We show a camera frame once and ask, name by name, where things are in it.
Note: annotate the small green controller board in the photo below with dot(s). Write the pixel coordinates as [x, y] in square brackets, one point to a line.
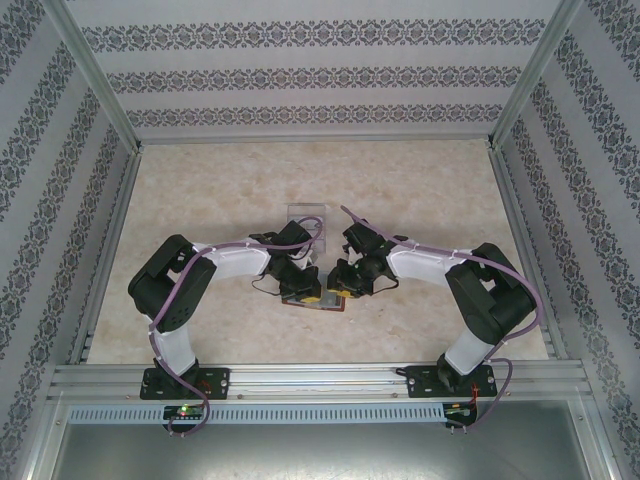
[460, 410]

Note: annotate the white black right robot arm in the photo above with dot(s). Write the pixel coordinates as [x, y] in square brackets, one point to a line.
[420, 260]

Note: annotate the aluminium side rail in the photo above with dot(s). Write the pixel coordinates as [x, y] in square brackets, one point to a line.
[510, 200]
[127, 172]

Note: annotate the grey steel sheet shelf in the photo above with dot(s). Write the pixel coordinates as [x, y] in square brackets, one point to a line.
[320, 450]

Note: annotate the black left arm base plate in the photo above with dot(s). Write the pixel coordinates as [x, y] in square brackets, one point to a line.
[217, 380]

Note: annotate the clear acrylic card box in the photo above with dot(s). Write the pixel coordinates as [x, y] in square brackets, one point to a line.
[300, 210]

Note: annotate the controller board with green light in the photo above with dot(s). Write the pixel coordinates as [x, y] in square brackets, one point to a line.
[185, 412]

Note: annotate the brown leather card holder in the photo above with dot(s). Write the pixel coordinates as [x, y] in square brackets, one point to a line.
[330, 302]

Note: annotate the aluminium frame post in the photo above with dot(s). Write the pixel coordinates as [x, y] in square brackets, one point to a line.
[104, 80]
[529, 80]

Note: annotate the aluminium back rail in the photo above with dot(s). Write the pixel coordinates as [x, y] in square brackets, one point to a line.
[315, 138]

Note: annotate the aluminium mounting rail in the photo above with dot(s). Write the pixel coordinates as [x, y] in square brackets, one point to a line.
[320, 380]

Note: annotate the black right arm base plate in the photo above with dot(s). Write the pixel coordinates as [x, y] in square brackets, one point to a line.
[420, 381]

